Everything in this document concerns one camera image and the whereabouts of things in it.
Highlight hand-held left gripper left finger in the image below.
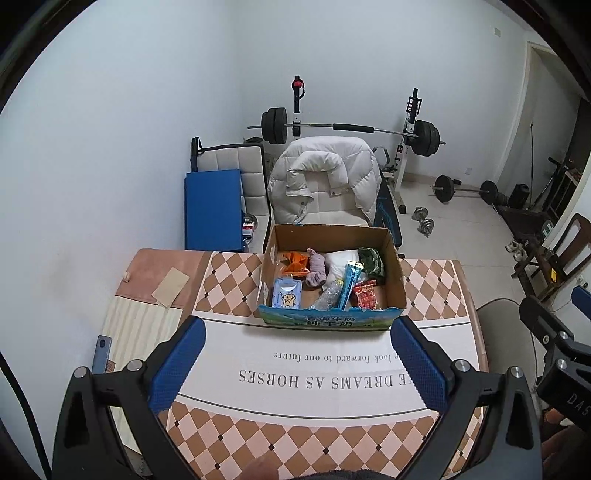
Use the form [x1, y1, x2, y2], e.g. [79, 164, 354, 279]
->
[53, 316, 207, 480]

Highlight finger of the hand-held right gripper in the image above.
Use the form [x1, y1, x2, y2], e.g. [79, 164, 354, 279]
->
[519, 295, 578, 365]
[571, 285, 591, 319]

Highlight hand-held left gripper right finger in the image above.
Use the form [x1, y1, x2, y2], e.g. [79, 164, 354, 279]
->
[390, 316, 543, 480]

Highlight red snack packet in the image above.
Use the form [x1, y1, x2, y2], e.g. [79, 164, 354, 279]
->
[351, 279, 379, 309]

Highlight printed cardboard box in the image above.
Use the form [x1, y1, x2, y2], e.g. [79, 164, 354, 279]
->
[256, 224, 407, 334]

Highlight long blue packet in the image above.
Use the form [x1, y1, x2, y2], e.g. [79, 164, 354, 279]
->
[341, 261, 365, 311]

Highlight green packet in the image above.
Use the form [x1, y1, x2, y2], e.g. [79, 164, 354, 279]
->
[358, 248, 385, 282]

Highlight clear plastic bottle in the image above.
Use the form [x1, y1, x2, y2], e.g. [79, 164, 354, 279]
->
[310, 279, 345, 311]

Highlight white soft plastic bag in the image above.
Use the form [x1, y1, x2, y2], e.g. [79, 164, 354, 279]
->
[323, 249, 362, 282]

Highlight light blue snack packet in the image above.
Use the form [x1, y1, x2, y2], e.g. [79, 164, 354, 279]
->
[271, 277, 303, 309]

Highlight purple cloth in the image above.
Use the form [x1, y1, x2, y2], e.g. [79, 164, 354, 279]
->
[302, 248, 328, 291]

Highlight orange snack packet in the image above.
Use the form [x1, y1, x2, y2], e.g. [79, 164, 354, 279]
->
[281, 250, 311, 277]

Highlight person's right hand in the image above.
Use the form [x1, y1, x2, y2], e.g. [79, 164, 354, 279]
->
[540, 408, 591, 467]

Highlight grey round chair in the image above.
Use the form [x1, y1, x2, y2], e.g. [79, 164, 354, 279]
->
[475, 298, 550, 407]

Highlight cream striped mat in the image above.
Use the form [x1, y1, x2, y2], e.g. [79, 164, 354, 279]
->
[99, 295, 195, 374]

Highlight dark wooden chair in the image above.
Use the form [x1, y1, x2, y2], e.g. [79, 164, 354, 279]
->
[510, 213, 591, 301]

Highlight blue smartphone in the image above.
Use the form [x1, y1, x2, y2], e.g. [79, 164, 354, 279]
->
[91, 335, 112, 376]

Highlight flat cardboard piece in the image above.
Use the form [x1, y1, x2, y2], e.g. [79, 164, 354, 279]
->
[152, 267, 190, 308]

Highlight dark wooden bench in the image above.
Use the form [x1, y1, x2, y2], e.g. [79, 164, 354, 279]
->
[496, 203, 561, 236]

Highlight checkered tablecloth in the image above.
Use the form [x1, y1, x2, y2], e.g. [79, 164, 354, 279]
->
[166, 251, 490, 480]

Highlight black weight bench pad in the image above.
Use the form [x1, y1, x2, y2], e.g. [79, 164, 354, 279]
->
[373, 191, 402, 245]

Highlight blue folded mat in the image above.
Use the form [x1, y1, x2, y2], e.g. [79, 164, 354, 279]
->
[185, 169, 245, 253]

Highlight small floor barbell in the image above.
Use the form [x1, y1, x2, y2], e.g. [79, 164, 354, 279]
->
[431, 174, 499, 206]

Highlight white weight bench rack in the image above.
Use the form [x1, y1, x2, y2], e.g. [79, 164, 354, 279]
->
[290, 75, 423, 215]

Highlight white cushioned panel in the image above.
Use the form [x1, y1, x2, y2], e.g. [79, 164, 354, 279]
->
[198, 145, 271, 217]

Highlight white puffer jacket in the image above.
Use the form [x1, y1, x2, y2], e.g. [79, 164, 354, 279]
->
[268, 137, 384, 227]

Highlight barbell with black plates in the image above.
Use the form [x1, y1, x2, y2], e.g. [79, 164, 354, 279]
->
[247, 107, 448, 157]

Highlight white door frame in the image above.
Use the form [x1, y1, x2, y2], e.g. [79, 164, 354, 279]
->
[508, 41, 591, 217]

